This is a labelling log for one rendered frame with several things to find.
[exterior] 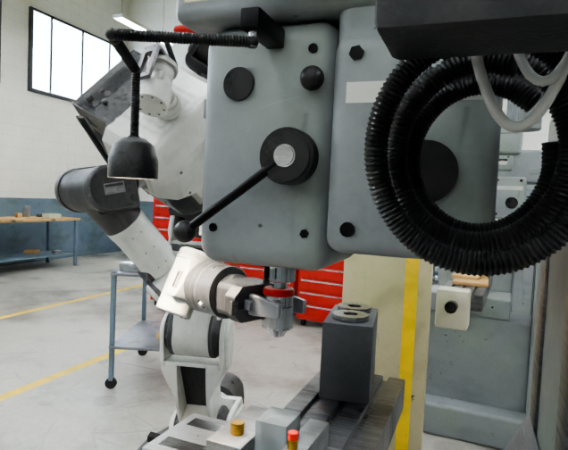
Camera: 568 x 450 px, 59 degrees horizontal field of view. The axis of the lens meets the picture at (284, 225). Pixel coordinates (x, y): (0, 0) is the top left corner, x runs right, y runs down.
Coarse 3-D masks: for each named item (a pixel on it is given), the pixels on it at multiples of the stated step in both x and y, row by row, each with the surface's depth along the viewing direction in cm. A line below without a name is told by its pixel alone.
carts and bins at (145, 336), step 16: (112, 272) 353; (128, 272) 357; (112, 288) 354; (144, 288) 430; (112, 304) 354; (144, 304) 431; (112, 320) 355; (144, 320) 432; (112, 336) 355; (128, 336) 382; (144, 336) 384; (112, 352) 356; (144, 352) 433; (112, 368) 357; (112, 384) 357
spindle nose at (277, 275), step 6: (270, 270) 74; (276, 270) 73; (282, 270) 73; (288, 270) 74; (294, 270) 75; (270, 276) 74; (276, 276) 73; (282, 276) 73; (288, 276) 74; (294, 276) 75; (276, 282) 74; (282, 282) 74; (288, 282) 74
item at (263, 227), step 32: (224, 32) 68; (288, 32) 64; (320, 32) 62; (224, 64) 67; (256, 64) 65; (288, 64) 64; (320, 64) 62; (224, 96) 67; (256, 96) 65; (288, 96) 64; (320, 96) 62; (224, 128) 67; (256, 128) 66; (320, 128) 63; (224, 160) 67; (256, 160) 66; (320, 160) 63; (224, 192) 67; (256, 192) 66; (288, 192) 64; (320, 192) 63; (224, 224) 68; (256, 224) 66; (288, 224) 64; (320, 224) 63; (224, 256) 68; (256, 256) 66; (288, 256) 65; (320, 256) 64
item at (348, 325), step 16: (336, 304) 141; (352, 304) 137; (336, 320) 123; (352, 320) 121; (368, 320) 124; (336, 336) 120; (352, 336) 119; (368, 336) 118; (336, 352) 120; (352, 352) 119; (368, 352) 118; (336, 368) 120; (352, 368) 119; (368, 368) 118; (320, 384) 121; (336, 384) 120; (352, 384) 120; (368, 384) 119; (352, 400) 120; (368, 400) 119
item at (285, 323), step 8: (264, 296) 75; (272, 296) 74; (288, 304) 74; (288, 312) 74; (264, 320) 75; (272, 320) 74; (280, 320) 74; (288, 320) 75; (264, 328) 75; (272, 328) 74; (280, 328) 74; (288, 328) 75
